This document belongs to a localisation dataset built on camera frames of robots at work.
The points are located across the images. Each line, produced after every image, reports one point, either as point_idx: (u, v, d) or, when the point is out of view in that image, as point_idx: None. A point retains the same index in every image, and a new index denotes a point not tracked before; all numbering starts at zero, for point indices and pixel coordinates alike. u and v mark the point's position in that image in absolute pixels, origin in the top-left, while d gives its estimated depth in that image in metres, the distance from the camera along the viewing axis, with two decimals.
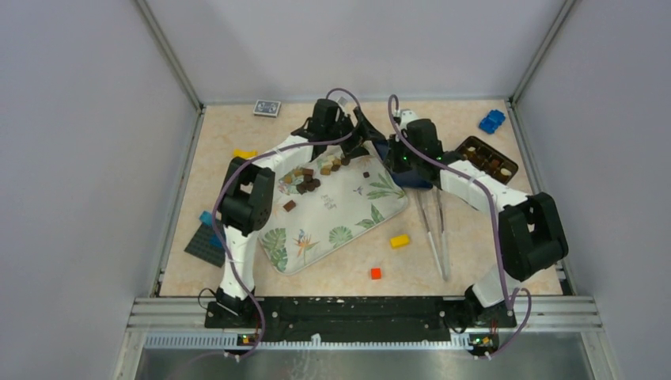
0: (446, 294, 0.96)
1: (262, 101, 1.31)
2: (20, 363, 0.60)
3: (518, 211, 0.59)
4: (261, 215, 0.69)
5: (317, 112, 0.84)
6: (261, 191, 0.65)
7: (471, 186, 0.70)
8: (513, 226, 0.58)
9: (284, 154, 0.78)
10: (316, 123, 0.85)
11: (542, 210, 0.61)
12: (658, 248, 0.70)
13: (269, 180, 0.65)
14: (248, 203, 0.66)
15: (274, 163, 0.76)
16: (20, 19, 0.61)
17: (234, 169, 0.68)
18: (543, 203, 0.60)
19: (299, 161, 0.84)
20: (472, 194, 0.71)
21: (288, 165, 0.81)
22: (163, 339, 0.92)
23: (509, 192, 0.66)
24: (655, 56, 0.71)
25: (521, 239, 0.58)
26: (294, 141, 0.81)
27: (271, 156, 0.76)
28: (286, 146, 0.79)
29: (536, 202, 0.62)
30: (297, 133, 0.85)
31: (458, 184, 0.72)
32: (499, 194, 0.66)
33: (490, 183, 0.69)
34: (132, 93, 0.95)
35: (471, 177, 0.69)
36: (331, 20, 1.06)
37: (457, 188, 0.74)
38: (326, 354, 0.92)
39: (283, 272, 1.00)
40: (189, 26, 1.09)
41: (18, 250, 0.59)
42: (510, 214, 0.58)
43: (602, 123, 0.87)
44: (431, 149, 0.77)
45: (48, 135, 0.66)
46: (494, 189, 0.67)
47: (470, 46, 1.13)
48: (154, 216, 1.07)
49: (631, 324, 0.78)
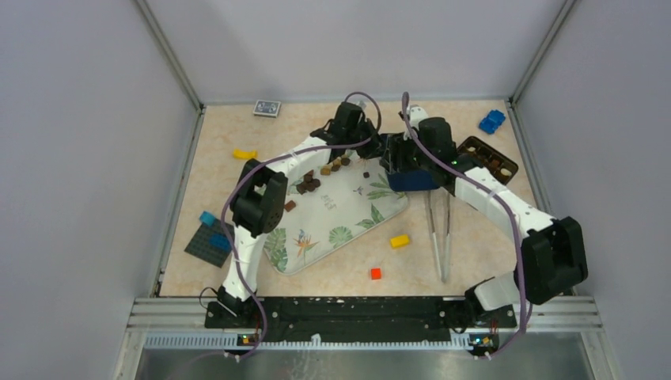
0: (446, 294, 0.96)
1: (263, 102, 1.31)
2: (19, 363, 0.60)
3: (542, 239, 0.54)
4: (274, 219, 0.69)
5: (342, 114, 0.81)
6: (271, 196, 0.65)
7: (490, 200, 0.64)
8: (536, 256, 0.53)
9: (300, 157, 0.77)
10: (337, 126, 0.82)
11: (567, 238, 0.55)
12: (658, 248, 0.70)
13: (281, 185, 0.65)
14: (261, 207, 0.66)
15: (288, 167, 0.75)
16: (19, 18, 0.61)
17: (248, 170, 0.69)
18: (570, 229, 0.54)
19: (318, 162, 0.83)
20: (491, 209, 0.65)
21: (305, 169, 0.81)
22: (163, 339, 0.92)
23: (533, 213, 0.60)
24: (655, 55, 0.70)
25: (545, 267, 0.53)
26: (313, 144, 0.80)
27: (286, 158, 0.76)
28: (302, 150, 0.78)
29: (559, 226, 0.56)
30: (318, 134, 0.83)
31: (475, 195, 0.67)
32: (521, 214, 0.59)
33: (512, 199, 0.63)
34: (132, 93, 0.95)
35: (491, 191, 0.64)
36: (331, 20, 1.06)
37: (473, 198, 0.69)
38: (326, 355, 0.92)
39: (283, 272, 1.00)
40: (189, 26, 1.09)
41: (18, 248, 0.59)
42: (534, 241, 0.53)
43: (602, 123, 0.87)
44: (444, 150, 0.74)
45: (48, 134, 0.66)
46: (517, 208, 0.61)
47: (470, 46, 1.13)
48: (154, 216, 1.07)
49: (631, 324, 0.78)
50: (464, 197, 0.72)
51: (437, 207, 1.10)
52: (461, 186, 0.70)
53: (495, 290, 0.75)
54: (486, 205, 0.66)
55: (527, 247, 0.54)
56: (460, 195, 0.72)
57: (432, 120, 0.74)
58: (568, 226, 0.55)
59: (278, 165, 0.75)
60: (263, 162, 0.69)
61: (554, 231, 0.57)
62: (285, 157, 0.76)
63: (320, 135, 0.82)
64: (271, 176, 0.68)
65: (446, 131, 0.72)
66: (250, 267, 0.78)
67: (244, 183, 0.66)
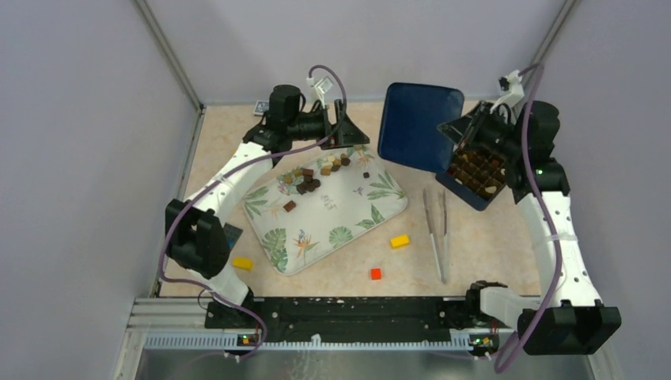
0: (446, 294, 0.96)
1: (263, 102, 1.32)
2: (20, 364, 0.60)
3: (570, 314, 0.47)
4: (218, 261, 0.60)
5: (274, 105, 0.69)
6: (206, 243, 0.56)
7: (548, 241, 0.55)
8: (552, 327, 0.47)
9: (231, 180, 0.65)
10: (274, 119, 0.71)
11: (597, 328, 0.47)
12: (657, 248, 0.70)
13: (213, 227, 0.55)
14: (200, 253, 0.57)
15: (218, 197, 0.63)
16: (20, 20, 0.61)
17: (173, 215, 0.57)
18: (605, 322, 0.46)
19: (261, 172, 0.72)
20: (543, 250, 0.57)
21: (244, 185, 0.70)
22: (163, 339, 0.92)
23: (581, 283, 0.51)
24: (654, 55, 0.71)
25: (553, 336, 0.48)
26: (248, 156, 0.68)
27: (213, 188, 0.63)
28: (232, 170, 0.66)
29: (597, 310, 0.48)
30: (252, 137, 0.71)
31: (537, 225, 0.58)
32: (570, 279, 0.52)
33: (570, 254, 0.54)
34: (132, 93, 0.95)
35: (555, 234, 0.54)
36: (331, 20, 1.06)
37: (532, 221, 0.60)
38: (326, 355, 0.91)
39: (284, 272, 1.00)
40: (189, 26, 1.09)
41: (20, 248, 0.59)
42: (560, 313, 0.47)
43: (601, 123, 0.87)
44: (536, 150, 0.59)
45: (49, 134, 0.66)
46: (568, 268, 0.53)
47: (470, 46, 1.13)
48: (155, 217, 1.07)
49: (630, 325, 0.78)
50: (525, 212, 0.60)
51: (440, 207, 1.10)
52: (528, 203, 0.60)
53: (498, 304, 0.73)
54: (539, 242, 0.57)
55: (547, 313, 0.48)
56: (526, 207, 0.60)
57: (543, 112, 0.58)
58: (607, 321, 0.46)
59: (208, 199, 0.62)
60: (189, 203, 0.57)
61: (587, 308, 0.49)
62: (212, 186, 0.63)
63: (255, 138, 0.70)
64: (200, 216, 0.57)
65: (553, 132, 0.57)
66: (231, 284, 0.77)
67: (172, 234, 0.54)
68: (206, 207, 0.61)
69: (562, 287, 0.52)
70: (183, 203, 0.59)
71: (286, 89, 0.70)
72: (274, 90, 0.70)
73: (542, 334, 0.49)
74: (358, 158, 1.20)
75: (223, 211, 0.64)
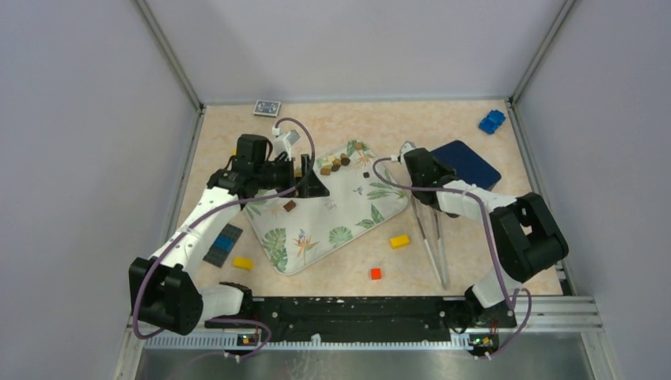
0: (446, 294, 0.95)
1: (262, 101, 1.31)
2: (20, 362, 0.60)
3: (508, 210, 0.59)
4: (191, 317, 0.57)
5: (243, 149, 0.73)
6: (176, 300, 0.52)
7: (464, 198, 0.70)
8: (506, 225, 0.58)
9: (198, 230, 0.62)
10: (240, 161, 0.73)
11: (533, 210, 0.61)
12: (659, 248, 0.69)
13: (181, 284, 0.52)
14: (170, 313, 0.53)
15: (186, 249, 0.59)
16: (20, 19, 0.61)
17: (141, 275, 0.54)
18: (532, 201, 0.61)
19: (229, 215, 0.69)
20: (465, 205, 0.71)
21: (213, 232, 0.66)
22: (164, 339, 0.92)
23: (498, 199, 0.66)
24: (654, 55, 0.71)
25: (515, 236, 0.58)
26: (214, 202, 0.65)
27: (180, 240, 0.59)
28: (197, 219, 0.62)
29: (525, 202, 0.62)
30: (216, 180, 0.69)
31: (454, 199, 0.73)
32: (490, 199, 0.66)
33: (482, 193, 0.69)
34: (132, 93, 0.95)
35: (463, 191, 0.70)
36: (331, 19, 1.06)
37: (457, 206, 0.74)
38: (326, 354, 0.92)
39: (284, 272, 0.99)
40: (188, 25, 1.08)
41: (17, 245, 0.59)
42: (502, 214, 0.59)
43: (602, 121, 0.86)
44: (427, 173, 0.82)
45: (48, 131, 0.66)
46: (486, 197, 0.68)
47: (470, 46, 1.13)
48: (154, 216, 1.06)
49: (631, 324, 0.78)
50: (448, 208, 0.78)
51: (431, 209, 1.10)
52: (443, 196, 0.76)
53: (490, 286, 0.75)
54: (461, 204, 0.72)
55: (498, 222, 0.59)
56: (444, 205, 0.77)
57: (415, 151, 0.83)
58: (530, 201, 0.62)
59: (175, 252, 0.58)
60: (156, 260, 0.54)
61: (521, 207, 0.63)
62: (178, 239, 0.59)
63: (220, 183, 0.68)
64: (168, 274, 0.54)
65: (427, 158, 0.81)
66: (221, 300, 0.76)
67: (141, 296, 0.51)
68: (173, 264, 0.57)
69: (490, 206, 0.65)
70: (148, 261, 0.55)
71: (253, 137, 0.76)
72: (240, 141, 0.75)
73: (508, 238, 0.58)
74: (358, 158, 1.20)
75: (192, 263, 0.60)
